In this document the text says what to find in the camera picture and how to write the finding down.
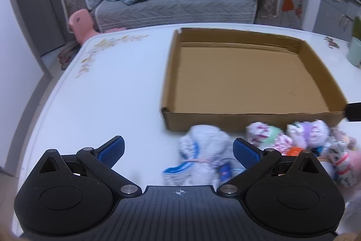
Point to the pink plastic stool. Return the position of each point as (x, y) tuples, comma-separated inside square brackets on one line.
[(81, 23)]

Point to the pale green cup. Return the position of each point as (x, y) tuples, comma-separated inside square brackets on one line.
[(354, 51)]

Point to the white knitted sock bundle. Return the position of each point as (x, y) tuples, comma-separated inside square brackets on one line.
[(203, 145)]

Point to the patterned floor mat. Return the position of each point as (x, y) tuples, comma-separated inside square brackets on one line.
[(67, 56)]

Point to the white lilac bundle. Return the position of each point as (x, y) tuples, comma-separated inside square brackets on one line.
[(307, 129)]

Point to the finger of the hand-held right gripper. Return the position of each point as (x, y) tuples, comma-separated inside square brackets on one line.
[(354, 112)]

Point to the grey door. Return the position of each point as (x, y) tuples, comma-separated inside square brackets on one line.
[(31, 3)]

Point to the pink fluffy pompom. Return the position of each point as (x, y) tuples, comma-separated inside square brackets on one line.
[(356, 157)]

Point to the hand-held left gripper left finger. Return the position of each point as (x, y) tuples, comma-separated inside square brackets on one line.
[(112, 150)]

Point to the purple-print bundle with green band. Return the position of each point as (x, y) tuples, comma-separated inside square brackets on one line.
[(258, 132)]

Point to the grey cabinet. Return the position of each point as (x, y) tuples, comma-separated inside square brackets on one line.
[(335, 9)]

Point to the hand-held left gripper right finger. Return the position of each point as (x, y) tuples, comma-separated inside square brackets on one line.
[(245, 153)]

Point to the pinkish grey sock bundle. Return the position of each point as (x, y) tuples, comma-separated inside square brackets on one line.
[(341, 136)]

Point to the shallow cardboard box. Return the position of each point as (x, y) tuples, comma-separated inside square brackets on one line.
[(239, 80)]

